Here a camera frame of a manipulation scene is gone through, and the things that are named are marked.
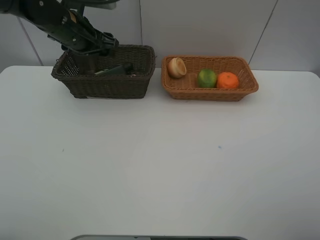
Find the green toy mango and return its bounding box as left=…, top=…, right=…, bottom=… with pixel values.
left=197, top=68, right=217, bottom=88

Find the orange toy tangerine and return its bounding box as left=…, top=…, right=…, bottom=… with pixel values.
left=216, top=72, right=239, bottom=89

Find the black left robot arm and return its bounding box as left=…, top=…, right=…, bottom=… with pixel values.
left=0, top=0, right=119, bottom=74

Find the orange wicker basket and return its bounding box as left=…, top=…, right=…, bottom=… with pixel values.
left=161, top=55, right=259, bottom=102

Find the red yellow toy apple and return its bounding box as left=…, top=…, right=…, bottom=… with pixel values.
left=167, top=57, right=187, bottom=79

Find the black lotion pump bottle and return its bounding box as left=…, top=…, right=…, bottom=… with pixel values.
left=94, top=62, right=134, bottom=76

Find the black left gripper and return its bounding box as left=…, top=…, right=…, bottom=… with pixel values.
left=48, top=10, right=119, bottom=75

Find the dark brown wicker basket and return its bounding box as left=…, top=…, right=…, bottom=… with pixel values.
left=51, top=45, right=156, bottom=99

